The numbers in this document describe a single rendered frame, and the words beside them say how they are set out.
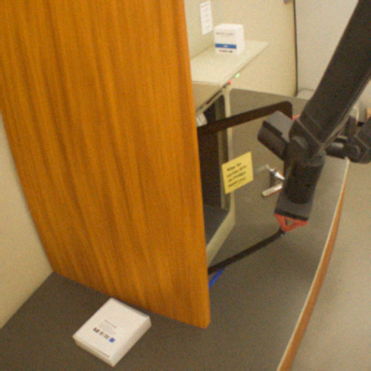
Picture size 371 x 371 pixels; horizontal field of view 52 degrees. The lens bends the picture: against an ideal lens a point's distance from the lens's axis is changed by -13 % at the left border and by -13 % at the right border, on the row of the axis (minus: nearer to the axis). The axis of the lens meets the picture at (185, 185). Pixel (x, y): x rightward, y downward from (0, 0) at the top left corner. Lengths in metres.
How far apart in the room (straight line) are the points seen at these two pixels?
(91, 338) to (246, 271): 0.45
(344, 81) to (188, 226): 0.42
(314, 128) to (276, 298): 0.58
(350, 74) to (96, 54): 0.42
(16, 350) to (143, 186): 0.57
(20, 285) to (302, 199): 0.81
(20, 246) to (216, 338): 0.57
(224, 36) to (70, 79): 0.32
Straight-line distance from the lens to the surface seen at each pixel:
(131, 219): 0.86
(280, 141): 0.71
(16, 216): 1.13
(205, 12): 0.92
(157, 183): 0.76
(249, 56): 0.87
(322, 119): 0.59
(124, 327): 1.00
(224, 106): 1.10
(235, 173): 0.93
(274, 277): 1.13
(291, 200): 0.76
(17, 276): 1.19
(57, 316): 1.12
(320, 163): 0.69
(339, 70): 0.52
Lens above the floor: 1.76
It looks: 34 degrees down
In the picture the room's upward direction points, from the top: 6 degrees counter-clockwise
